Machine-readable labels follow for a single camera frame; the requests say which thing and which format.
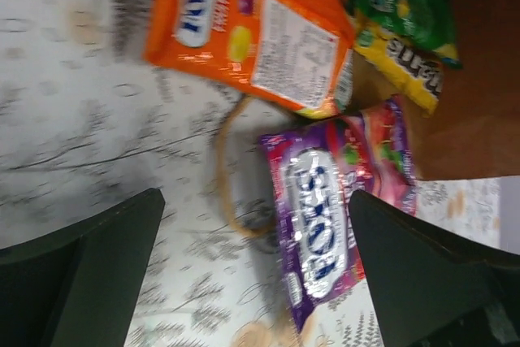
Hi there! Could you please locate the purple Fox's candy bag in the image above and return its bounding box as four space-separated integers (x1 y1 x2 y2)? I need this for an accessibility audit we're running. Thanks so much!
259 95 417 331

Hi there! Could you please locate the yellow snack packet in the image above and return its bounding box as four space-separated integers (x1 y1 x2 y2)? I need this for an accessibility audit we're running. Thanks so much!
354 19 444 115

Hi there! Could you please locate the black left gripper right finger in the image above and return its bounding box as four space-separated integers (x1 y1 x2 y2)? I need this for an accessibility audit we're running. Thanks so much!
349 190 519 346

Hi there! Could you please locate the teal green snack packet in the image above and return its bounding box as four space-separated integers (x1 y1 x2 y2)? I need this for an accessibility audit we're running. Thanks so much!
348 0 462 68

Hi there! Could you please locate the red brown paper bag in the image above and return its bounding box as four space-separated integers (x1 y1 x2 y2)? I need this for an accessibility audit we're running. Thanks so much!
214 0 520 238

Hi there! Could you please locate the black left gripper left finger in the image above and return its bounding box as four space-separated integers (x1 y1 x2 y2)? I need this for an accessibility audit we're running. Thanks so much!
1 189 165 347

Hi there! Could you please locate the orange Fox's candy bag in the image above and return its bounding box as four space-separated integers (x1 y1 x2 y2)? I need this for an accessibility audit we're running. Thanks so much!
143 0 354 119

